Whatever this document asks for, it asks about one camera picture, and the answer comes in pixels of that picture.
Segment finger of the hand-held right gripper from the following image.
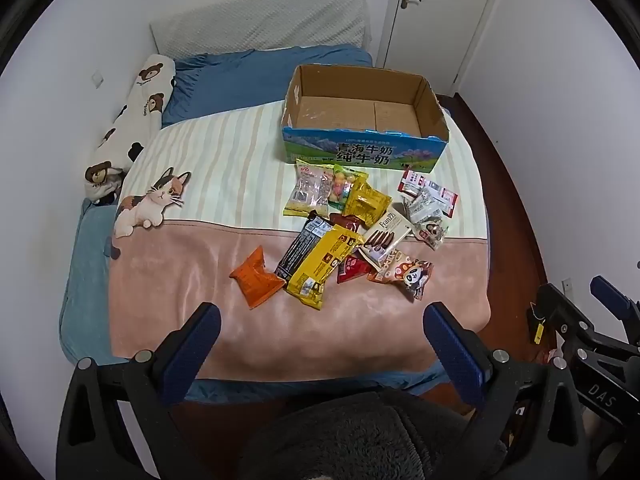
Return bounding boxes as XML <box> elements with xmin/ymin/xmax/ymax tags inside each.
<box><xmin>590</xmin><ymin>275</ymin><xmax>640</xmax><ymax>322</ymax></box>
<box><xmin>529</xmin><ymin>284</ymin><xmax>601</xmax><ymax>342</ymax></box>

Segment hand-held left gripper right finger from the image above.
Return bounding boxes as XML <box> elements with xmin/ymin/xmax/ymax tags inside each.
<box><xmin>423</xmin><ymin>302</ymin><xmax>588</xmax><ymax>480</ymax></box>

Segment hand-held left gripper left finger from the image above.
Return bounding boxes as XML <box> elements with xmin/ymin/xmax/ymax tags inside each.
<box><xmin>56</xmin><ymin>302</ymin><xmax>222</xmax><ymax>480</ymax></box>

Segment orange snack packet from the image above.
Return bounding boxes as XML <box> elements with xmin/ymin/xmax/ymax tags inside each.
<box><xmin>229</xmin><ymin>246</ymin><xmax>287</xmax><ymax>308</ymax></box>

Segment orange panda print packet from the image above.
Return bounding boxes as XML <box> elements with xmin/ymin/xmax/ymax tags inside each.
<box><xmin>367</xmin><ymin>250</ymin><xmax>435</xmax><ymax>302</ymax></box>

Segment red snack packet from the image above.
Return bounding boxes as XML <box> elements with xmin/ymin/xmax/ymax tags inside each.
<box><xmin>336</xmin><ymin>255</ymin><xmax>373</xmax><ymax>285</ymax></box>

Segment white chocolate wafer packet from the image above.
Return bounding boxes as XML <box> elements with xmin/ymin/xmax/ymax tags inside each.
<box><xmin>360</xmin><ymin>210</ymin><xmax>416</xmax><ymax>267</ymax></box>

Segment black snack packet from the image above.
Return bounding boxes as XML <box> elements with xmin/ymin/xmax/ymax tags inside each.
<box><xmin>276</xmin><ymin>216</ymin><xmax>331</xmax><ymax>281</ymax></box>

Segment large yellow snack packet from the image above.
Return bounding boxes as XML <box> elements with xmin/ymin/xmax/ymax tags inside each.
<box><xmin>286</xmin><ymin>225</ymin><xmax>366</xmax><ymax>310</ymax></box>

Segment grey white snack packet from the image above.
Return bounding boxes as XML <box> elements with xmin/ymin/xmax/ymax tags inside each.
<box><xmin>404</xmin><ymin>190</ymin><xmax>446</xmax><ymax>223</ymax></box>

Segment small yellow snack packet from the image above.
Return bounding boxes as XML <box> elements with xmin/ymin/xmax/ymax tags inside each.
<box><xmin>342</xmin><ymin>180</ymin><xmax>393</xmax><ymax>223</ymax></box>

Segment clear green-edged candy packet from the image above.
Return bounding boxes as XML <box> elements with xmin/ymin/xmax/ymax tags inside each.
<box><xmin>283</xmin><ymin>158</ymin><xmax>335</xmax><ymax>218</ymax></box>

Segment cardboard box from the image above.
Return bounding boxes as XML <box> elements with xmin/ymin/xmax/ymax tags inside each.
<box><xmin>281</xmin><ymin>64</ymin><xmax>450</xmax><ymax>170</ymax></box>

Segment cat print pink blanket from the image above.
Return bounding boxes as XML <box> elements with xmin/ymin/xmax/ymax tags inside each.
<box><xmin>107</xmin><ymin>95</ymin><xmax>491</xmax><ymax>381</ymax></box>

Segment dark grey fleece clothing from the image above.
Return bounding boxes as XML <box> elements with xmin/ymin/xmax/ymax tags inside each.
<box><xmin>250</xmin><ymin>390</ymin><xmax>506</xmax><ymax>480</ymax></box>

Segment small picture print packet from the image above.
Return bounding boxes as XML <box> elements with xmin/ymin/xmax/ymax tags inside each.
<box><xmin>412</xmin><ymin>220</ymin><xmax>449</xmax><ymax>251</ymax></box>

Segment red and white packet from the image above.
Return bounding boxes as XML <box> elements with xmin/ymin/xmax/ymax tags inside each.
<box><xmin>397</xmin><ymin>169</ymin><xmax>431</xmax><ymax>196</ymax></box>
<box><xmin>427</xmin><ymin>182</ymin><xmax>460</xmax><ymax>218</ymax></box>

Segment dark brown snack packet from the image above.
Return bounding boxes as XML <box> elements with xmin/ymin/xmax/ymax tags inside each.
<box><xmin>327</xmin><ymin>212</ymin><xmax>368</xmax><ymax>233</ymax></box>

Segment colourful candy packet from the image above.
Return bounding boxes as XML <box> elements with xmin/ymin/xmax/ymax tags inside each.
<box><xmin>325</xmin><ymin>167</ymin><xmax>370</xmax><ymax>211</ymax></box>

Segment bear print long pillow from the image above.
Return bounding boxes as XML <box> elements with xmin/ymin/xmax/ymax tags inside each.
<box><xmin>84</xmin><ymin>54</ymin><xmax>177</xmax><ymax>203</ymax></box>

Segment blue pillow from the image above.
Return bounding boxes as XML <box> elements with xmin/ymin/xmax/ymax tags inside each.
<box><xmin>161</xmin><ymin>45</ymin><xmax>373</xmax><ymax>126</ymax></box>

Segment white door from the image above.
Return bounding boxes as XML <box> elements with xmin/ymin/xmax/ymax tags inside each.
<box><xmin>377</xmin><ymin>0</ymin><xmax>501</xmax><ymax>96</ymax></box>

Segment grey textured pillow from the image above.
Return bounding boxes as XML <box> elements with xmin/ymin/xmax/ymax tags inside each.
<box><xmin>150</xmin><ymin>0</ymin><xmax>373</xmax><ymax>61</ymax></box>

